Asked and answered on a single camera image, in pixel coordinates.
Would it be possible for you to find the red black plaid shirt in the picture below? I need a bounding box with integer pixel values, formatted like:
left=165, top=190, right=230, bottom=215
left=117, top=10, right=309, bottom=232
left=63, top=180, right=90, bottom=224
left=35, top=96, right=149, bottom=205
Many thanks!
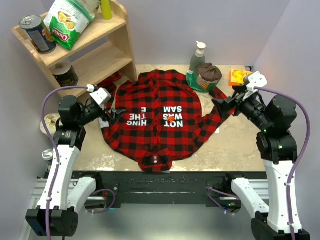
left=99, top=70, right=226, bottom=173

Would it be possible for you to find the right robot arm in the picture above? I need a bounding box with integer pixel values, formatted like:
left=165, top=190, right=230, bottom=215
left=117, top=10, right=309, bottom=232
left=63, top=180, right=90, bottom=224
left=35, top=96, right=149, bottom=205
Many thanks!
left=212, top=85, right=311, bottom=240

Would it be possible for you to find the green chips bag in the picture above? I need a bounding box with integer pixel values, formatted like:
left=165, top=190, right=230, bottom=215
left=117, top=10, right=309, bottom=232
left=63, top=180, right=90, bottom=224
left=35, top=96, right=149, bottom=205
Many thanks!
left=44, top=0, right=101, bottom=50

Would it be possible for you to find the orange snack box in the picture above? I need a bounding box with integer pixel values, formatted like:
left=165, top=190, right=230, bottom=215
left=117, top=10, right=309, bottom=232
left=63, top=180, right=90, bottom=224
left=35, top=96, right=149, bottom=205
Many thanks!
left=228, top=69, right=253, bottom=87

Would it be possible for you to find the aluminium rail frame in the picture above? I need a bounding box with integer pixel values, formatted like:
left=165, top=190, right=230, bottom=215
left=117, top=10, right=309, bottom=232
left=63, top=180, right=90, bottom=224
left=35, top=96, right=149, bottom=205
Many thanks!
left=18, top=170, right=306, bottom=240

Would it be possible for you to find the black paper-topped jar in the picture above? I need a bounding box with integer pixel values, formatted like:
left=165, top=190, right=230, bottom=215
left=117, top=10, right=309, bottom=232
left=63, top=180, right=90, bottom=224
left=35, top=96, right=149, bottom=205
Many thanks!
left=50, top=60, right=79, bottom=87

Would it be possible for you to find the green soap dispenser bottle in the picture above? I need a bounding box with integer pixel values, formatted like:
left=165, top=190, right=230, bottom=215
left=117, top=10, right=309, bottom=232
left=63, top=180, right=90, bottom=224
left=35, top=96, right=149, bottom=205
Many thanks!
left=189, top=41, right=206, bottom=72

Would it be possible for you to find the white cloth sack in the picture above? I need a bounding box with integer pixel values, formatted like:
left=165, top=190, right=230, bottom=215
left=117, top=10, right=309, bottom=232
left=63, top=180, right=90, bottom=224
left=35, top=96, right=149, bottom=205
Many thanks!
left=40, top=113, right=60, bottom=137

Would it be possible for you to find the blue tin can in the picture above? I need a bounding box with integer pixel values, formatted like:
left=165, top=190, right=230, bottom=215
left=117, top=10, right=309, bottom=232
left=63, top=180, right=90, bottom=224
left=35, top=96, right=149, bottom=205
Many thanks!
left=19, top=15, right=56, bottom=54

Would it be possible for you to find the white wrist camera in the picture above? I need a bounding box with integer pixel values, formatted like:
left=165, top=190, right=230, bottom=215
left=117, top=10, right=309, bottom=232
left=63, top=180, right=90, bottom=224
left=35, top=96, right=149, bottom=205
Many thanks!
left=86, top=84, right=112, bottom=109
left=243, top=71, right=268, bottom=100

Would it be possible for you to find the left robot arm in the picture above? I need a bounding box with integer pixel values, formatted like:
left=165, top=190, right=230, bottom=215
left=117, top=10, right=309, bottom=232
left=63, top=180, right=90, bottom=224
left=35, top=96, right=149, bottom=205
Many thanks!
left=25, top=89, right=123, bottom=239

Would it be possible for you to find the yellow bottle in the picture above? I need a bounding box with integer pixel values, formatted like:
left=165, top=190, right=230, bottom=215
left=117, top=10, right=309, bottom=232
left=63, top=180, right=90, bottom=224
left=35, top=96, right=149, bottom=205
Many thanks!
left=100, top=0, right=113, bottom=20

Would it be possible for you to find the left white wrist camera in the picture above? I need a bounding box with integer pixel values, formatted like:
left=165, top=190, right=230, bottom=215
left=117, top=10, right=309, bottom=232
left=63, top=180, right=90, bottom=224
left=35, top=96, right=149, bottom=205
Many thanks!
left=86, top=84, right=112, bottom=109

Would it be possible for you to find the black gold drink can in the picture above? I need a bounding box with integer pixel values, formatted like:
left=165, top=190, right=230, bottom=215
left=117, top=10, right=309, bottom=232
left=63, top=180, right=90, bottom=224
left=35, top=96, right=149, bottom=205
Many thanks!
left=41, top=149, right=54, bottom=165

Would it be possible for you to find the green pouch with brown top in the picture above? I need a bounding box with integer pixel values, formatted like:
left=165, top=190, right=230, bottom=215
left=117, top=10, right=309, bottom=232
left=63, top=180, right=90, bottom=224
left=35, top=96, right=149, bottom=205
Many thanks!
left=186, top=62, right=223, bottom=93

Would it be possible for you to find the orange leaf brooch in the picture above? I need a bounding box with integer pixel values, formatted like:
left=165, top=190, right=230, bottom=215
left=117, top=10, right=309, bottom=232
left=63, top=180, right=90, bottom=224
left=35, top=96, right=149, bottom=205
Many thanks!
left=166, top=116, right=175, bottom=123

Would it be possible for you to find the wooden shelf unit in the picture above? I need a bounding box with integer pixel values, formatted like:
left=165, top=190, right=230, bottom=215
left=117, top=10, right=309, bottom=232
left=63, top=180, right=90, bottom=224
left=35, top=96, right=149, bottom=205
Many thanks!
left=12, top=0, right=137, bottom=97

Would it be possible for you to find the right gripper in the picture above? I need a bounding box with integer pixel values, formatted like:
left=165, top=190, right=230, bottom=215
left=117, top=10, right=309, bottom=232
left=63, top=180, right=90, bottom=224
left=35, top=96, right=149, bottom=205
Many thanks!
left=212, top=83, right=272, bottom=130

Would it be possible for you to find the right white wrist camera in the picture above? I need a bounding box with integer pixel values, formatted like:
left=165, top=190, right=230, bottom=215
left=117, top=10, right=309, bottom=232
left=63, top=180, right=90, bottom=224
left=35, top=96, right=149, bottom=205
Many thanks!
left=243, top=71, right=268, bottom=100

